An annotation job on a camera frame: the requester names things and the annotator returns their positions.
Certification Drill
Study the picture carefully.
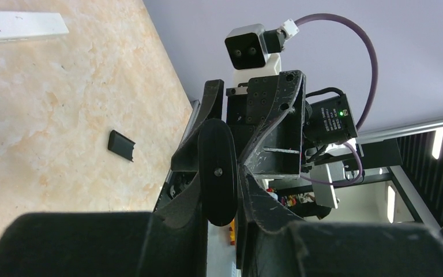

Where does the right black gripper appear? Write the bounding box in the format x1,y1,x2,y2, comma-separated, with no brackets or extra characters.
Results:
171,70,306,178

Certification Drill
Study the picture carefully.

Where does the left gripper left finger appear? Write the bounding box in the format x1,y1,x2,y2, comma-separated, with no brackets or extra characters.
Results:
0,177,207,276

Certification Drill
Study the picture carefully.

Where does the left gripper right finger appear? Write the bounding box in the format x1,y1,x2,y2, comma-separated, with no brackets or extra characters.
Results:
236,165,443,276

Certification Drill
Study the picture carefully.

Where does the black remote control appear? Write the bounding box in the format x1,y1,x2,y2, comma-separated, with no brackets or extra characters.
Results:
198,119,238,227

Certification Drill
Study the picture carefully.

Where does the black remote battery cover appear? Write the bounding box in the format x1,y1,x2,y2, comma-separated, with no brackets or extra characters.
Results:
107,130,136,162

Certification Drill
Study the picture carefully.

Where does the white remote control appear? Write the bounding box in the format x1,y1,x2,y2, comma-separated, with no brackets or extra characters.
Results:
0,11,69,43

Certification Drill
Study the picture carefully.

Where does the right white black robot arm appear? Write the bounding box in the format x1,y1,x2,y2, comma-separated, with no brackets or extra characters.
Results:
171,70,357,179

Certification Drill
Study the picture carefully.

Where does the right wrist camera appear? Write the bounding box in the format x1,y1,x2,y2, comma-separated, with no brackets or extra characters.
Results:
224,19,299,85

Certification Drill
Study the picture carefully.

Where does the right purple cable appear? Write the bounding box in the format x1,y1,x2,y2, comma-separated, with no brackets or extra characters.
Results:
296,13,379,188

